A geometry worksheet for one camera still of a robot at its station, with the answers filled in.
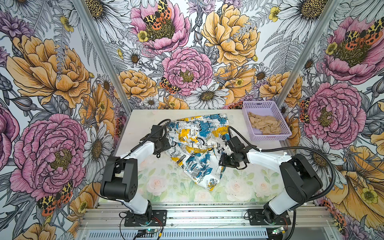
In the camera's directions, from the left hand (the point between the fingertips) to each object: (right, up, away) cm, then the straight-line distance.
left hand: (164, 150), depth 94 cm
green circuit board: (-4, -36, -21) cm, 42 cm away
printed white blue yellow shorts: (+21, +4, +9) cm, 23 cm away
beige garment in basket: (+71, +15, +15) cm, 74 cm away
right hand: (+35, -10, -5) cm, 37 cm away
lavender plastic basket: (+74, +29, +29) cm, 84 cm away
